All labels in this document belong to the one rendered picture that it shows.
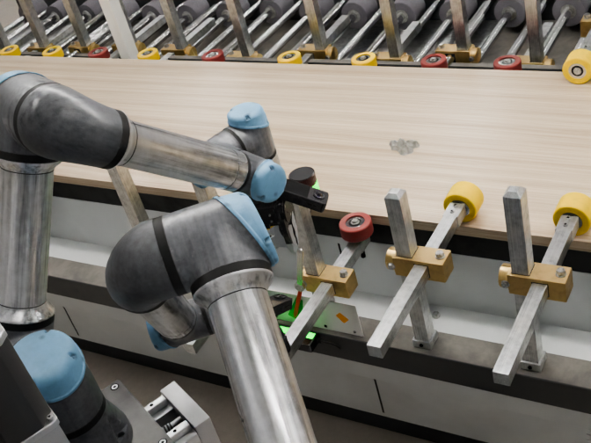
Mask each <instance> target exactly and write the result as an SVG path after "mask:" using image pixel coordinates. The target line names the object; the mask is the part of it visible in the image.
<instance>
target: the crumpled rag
mask: <svg viewBox="0 0 591 443"><path fill-rule="evenodd" d="M389 145H390V149H391V150H393V151H394V150H396V151H397V152H398V153H399V154H400V155H402V156H405V155H409V154H411V153H413V149H414V148H418V147H419V146H420V145H419V144H418V142H417V141H415V140H413V139H411V140H407V141H405V140H404V139H402V138H400V139H399V140H398V141H396V140H394V141H393V140H391V141H390V143H389Z"/></svg>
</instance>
